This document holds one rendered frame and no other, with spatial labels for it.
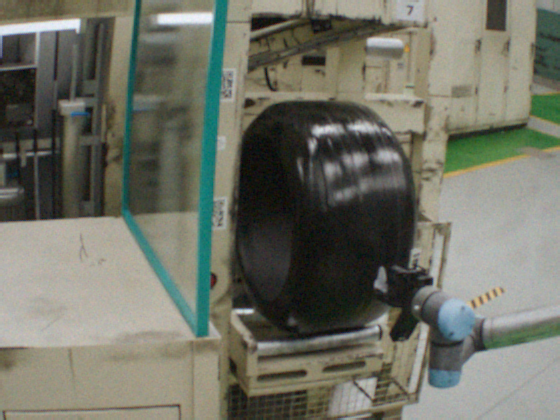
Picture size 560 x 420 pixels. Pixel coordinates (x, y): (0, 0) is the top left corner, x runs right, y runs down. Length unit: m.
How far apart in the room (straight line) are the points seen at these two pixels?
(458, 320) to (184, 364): 0.58
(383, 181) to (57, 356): 0.95
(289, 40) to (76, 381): 1.34
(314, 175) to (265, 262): 0.53
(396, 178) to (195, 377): 0.80
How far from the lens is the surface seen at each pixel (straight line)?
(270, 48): 2.30
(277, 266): 2.33
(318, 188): 1.84
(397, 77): 6.45
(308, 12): 2.18
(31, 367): 1.24
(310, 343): 2.06
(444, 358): 1.67
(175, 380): 1.29
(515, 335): 1.73
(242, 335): 1.99
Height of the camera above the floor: 1.85
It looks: 19 degrees down
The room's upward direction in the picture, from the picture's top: 4 degrees clockwise
